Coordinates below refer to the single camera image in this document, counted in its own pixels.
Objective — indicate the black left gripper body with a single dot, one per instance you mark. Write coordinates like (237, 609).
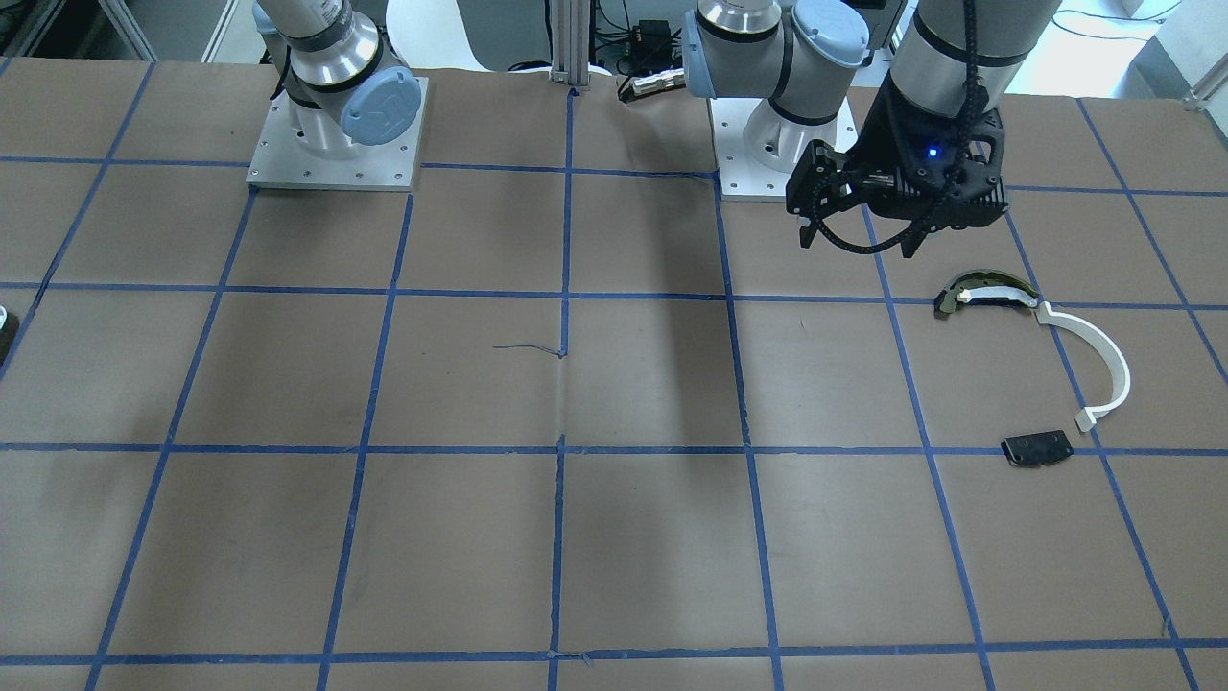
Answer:
(884, 137)

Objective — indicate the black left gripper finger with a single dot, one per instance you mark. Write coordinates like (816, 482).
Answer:
(818, 188)
(915, 235)

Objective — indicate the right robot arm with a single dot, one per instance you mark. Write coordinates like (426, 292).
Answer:
(334, 59)

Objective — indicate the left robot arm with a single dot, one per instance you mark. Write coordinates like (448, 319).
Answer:
(802, 57)

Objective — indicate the dark green curved part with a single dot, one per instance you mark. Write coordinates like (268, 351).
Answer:
(984, 287)

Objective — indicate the small black flat part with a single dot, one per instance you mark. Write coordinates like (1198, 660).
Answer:
(1038, 449)

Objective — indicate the white curved plastic arc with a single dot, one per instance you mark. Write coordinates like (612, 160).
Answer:
(1109, 352)

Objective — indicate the white plastic chair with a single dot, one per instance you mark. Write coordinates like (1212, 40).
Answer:
(430, 35)

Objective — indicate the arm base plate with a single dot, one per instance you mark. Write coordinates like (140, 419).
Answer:
(757, 149)
(302, 148)

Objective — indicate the aluminium frame post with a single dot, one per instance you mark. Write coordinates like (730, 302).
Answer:
(570, 42)

